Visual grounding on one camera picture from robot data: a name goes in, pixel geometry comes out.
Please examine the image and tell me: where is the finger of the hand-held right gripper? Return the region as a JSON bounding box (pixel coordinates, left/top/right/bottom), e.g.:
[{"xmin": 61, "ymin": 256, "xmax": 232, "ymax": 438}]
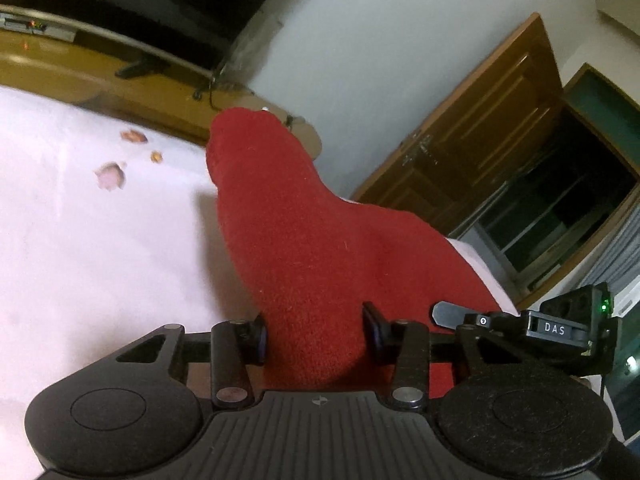
[{"xmin": 432, "ymin": 301, "xmax": 523, "ymax": 335}]

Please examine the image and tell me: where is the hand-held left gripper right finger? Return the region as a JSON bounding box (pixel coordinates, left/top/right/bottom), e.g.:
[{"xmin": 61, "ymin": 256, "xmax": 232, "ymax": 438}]
[{"xmin": 361, "ymin": 301, "xmax": 506, "ymax": 409}]

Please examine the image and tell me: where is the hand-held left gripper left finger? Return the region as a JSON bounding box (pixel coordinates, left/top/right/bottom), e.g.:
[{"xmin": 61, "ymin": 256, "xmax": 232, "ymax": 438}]
[{"xmin": 115, "ymin": 311, "xmax": 269, "ymax": 409}]

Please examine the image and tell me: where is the small red cloth garment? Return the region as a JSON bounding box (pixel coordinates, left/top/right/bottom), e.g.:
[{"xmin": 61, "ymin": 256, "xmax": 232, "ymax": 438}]
[{"xmin": 205, "ymin": 107, "xmax": 507, "ymax": 402}]

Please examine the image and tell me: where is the wooden framed window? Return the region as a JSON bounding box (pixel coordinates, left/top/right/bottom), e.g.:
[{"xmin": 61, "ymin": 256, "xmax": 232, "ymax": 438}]
[{"xmin": 447, "ymin": 62, "xmax": 640, "ymax": 307}]

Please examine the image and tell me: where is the white floral bed sheet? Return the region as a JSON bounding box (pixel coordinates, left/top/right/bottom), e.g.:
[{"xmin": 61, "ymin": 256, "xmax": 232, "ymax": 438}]
[{"xmin": 0, "ymin": 85, "xmax": 521, "ymax": 480}]

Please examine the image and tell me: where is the brown wooden door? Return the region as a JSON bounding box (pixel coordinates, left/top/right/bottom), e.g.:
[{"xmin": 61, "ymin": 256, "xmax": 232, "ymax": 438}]
[{"xmin": 349, "ymin": 12, "xmax": 565, "ymax": 235}]

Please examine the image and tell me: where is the wooden television cabinet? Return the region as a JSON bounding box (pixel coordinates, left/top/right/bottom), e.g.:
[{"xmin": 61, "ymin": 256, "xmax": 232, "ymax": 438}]
[{"xmin": 0, "ymin": 4, "xmax": 324, "ymax": 159}]

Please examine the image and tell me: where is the silver set-top box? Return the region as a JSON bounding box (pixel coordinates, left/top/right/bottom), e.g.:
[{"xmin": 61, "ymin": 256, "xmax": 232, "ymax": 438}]
[{"xmin": 0, "ymin": 11, "xmax": 77, "ymax": 42}]

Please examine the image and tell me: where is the black cable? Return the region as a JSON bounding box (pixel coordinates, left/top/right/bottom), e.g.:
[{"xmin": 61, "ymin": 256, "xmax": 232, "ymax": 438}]
[{"xmin": 192, "ymin": 66, "xmax": 253, "ymax": 112}]

